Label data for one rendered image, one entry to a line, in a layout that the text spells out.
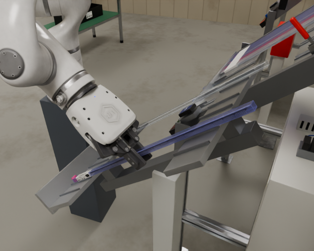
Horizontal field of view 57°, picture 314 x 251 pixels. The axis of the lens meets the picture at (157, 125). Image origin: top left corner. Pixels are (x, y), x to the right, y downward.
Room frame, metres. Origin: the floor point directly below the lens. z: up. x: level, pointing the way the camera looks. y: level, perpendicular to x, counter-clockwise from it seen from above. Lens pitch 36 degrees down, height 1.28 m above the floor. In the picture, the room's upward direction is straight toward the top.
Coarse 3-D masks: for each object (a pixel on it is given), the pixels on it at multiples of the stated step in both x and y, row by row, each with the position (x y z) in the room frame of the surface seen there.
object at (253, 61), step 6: (252, 60) 1.04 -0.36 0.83; (258, 60) 1.01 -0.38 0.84; (240, 66) 1.07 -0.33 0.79; (246, 66) 1.00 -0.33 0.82; (228, 72) 1.11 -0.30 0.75; (234, 72) 1.03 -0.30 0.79; (240, 72) 0.97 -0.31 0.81; (222, 78) 1.05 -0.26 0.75; (228, 78) 1.00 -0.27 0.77; (216, 84) 1.03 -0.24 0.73; (210, 96) 0.91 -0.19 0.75; (216, 96) 0.86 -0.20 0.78; (204, 102) 0.85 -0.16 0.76; (210, 102) 0.82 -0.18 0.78; (204, 108) 0.80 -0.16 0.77
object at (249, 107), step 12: (240, 108) 0.33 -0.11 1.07; (252, 108) 0.32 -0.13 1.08; (216, 120) 0.34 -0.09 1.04; (228, 120) 0.34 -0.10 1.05; (180, 132) 0.38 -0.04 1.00; (192, 132) 0.36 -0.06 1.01; (156, 144) 0.39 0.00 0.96; (168, 144) 0.38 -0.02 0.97; (96, 168) 0.47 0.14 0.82; (108, 168) 0.45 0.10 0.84
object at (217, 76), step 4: (236, 52) 1.37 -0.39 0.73; (232, 56) 1.31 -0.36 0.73; (228, 60) 1.26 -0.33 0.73; (224, 64) 1.22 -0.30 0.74; (220, 68) 1.18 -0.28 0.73; (220, 72) 1.15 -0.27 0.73; (216, 76) 1.10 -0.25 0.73; (220, 76) 1.12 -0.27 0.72; (212, 80) 1.07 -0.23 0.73; (216, 80) 1.08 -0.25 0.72; (208, 84) 1.03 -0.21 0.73; (204, 88) 0.99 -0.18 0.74; (208, 88) 1.01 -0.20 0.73; (200, 92) 0.97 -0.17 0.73; (196, 104) 0.89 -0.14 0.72
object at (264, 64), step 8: (264, 64) 0.50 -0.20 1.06; (248, 72) 0.52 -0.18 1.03; (256, 72) 0.51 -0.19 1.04; (232, 80) 0.53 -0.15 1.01; (216, 88) 0.54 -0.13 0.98; (200, 96) 0.56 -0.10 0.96; (208, 96) 0.55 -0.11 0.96; (184, 104) 0.58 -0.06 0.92; (192, 104) 0.57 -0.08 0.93; (168, 112) 0.60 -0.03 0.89; (176, 112) 0.59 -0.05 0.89; (152, 120) 0.62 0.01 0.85
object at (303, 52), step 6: (312, 24) 0.98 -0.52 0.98; (306, 30) 0.96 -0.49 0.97; (312, 30) 0.90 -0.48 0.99; (312, 36) 0.84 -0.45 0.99; (306, 42) 0.81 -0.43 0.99; (300, 48) 0.79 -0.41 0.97; (306, 48) 0.76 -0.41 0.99; (300, 54) 0.73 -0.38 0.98; (306, 54) 0.71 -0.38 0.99; (300, 60) 0.69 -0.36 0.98
